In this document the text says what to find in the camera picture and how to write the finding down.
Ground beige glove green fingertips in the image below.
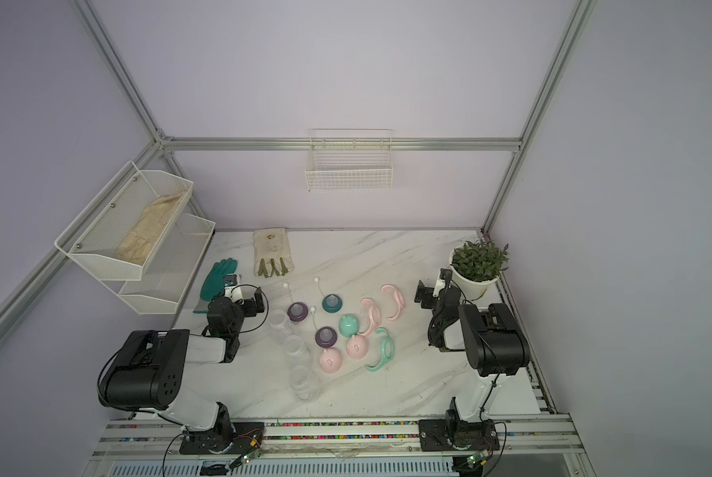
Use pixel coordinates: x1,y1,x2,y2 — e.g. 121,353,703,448
253,228,294,278

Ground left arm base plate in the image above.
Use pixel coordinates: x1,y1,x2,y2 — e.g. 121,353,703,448
179,421,266,455

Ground pink bottle handle ring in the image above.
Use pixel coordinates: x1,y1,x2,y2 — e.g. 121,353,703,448
381,283,408,323

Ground aluminium front rail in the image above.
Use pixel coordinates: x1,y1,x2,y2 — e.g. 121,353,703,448
91,415,586,461

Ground clear baby bottle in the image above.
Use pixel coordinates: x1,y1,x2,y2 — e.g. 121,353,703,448
267,309,294,344
290,366,320,403
282,335,312,369

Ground green rubber glove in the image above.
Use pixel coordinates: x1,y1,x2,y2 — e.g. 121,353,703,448
193,258,238,314

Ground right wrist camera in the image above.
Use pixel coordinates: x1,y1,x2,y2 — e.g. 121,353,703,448
433,268,453,298

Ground teal nipple collar with straw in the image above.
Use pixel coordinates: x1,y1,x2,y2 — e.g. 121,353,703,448
313,276,343,314

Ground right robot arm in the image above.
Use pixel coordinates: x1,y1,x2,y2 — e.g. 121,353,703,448
414,280,531,423

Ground mint green bottle cap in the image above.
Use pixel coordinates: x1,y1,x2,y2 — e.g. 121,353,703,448
338,314,360,339

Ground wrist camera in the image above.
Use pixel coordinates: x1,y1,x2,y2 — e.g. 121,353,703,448
433,268,453,298
223,273,244,302

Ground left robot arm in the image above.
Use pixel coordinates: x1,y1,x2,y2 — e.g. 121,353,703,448
97,284,268,438

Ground pink bottle cap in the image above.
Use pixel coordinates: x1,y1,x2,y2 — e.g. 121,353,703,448
318,348,343,375
346,334,369,360

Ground white wire wall basket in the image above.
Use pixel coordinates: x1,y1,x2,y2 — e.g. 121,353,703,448
305,128,394,193

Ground lower white mesh shelf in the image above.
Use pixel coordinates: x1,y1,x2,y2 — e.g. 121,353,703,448
117,213,215,315

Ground beige glove in shelf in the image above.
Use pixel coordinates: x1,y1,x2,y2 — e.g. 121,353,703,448
115,193,184,266

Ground purple nipple collar far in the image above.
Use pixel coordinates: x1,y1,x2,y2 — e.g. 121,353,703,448
282,282,309,324

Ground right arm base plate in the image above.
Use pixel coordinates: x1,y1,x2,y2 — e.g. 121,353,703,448
418,419,500,452

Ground pink bottle cap left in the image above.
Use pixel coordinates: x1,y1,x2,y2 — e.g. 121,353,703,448
318,348,343,375

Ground potted green plant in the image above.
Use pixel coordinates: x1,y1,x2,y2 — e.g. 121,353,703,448
449,240,509,301

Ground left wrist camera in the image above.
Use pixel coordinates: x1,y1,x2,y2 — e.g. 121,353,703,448
223,273,244,302

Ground upper white mesh shelf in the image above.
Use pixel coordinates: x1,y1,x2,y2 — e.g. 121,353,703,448
55,162,194,281

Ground white mesh shelf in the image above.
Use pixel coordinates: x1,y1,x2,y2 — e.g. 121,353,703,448
55,162,194,281
117,213,215,315

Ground mint green handle ring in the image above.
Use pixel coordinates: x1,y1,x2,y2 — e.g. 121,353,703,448
364,326,397,374

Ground pink bottle cap right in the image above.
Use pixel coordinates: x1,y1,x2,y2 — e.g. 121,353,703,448
346,334,369,360

